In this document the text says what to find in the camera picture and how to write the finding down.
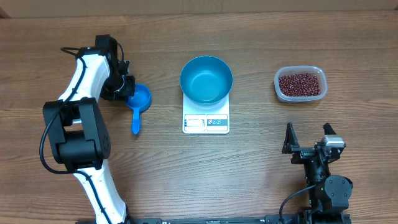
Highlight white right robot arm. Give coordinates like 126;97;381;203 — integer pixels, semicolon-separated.
278;123;353;223

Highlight blue metal bowl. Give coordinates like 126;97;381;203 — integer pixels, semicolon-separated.
180;55;234;106

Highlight blue plastic measuring scoop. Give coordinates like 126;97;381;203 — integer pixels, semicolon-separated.
125;84;152;135

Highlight red adzuki beans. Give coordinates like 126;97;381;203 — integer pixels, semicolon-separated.
278;73;321;96

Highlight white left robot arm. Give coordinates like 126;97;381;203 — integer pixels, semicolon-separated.
39;34;136;223

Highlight clear plastic food container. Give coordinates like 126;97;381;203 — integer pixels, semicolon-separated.
274;65;328;103

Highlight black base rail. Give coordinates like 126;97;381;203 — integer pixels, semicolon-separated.
76;213;352;224

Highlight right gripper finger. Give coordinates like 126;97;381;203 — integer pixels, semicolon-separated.
282;122;299;154
323;123;336;135

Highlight white digital kitchen scale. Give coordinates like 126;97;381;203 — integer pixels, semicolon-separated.
182;95;230;134

